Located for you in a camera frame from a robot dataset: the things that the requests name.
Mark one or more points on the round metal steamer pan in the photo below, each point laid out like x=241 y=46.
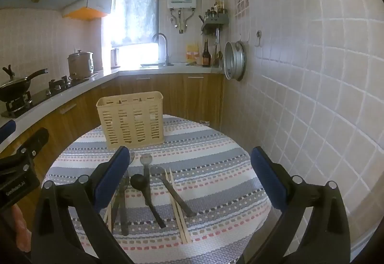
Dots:
x=235 y=61

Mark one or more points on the yellow packet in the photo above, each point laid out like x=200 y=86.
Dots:
x=193 y=53

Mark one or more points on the dark sauce bottle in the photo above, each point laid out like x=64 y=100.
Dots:
x=205 y=55

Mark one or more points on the grey wall spice rack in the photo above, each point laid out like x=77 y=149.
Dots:
x=216 y=22

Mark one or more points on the metal wall hook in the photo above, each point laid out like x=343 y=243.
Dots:
x=258 y=37

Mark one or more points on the black plastic spoon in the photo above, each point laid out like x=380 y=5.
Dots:
x=139 y=182

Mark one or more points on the black wok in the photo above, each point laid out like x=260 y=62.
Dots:
x=15 y=89

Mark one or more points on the white kitchen countertop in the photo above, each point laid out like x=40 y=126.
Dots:
x=99 y=75

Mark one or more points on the wooden kitchen cabinets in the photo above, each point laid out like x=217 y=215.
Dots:
x=180 y=95

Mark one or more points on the person's left hand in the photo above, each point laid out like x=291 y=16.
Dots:
x=21 y=228

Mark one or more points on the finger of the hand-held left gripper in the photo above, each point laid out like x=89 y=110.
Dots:
x=36 y=139
x=6 y=129

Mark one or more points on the metal kitchen faucet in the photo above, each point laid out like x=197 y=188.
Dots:
x=165 y=47

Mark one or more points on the striped dotted tablecloth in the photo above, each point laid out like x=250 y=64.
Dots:
x=210 y=168

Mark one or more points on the black gas stove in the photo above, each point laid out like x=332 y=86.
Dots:
x=39 y=97

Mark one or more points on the dark cooking utensil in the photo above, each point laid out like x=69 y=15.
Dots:
x=9 y=71

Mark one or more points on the wooden chopstick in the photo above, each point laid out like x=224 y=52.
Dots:
x=111 y=219
x=179 y=222
x=106 y=216
x=183 y=222

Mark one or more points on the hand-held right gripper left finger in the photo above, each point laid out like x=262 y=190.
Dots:
x=112 y=175

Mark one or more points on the beige slotted utensil basket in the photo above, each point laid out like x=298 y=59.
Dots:
x=132 y=123

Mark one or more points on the water heater pipes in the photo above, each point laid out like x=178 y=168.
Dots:
x=181 y=20

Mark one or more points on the tall condiment bottle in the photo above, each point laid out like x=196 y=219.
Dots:
x=219 y=2

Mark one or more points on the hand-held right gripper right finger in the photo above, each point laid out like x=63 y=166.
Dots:
x=267 y=177

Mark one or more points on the sheer window curtain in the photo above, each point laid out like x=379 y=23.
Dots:
x=135 y=11

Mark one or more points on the steel rice cooker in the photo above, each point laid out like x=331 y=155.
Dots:
x=80 y=64

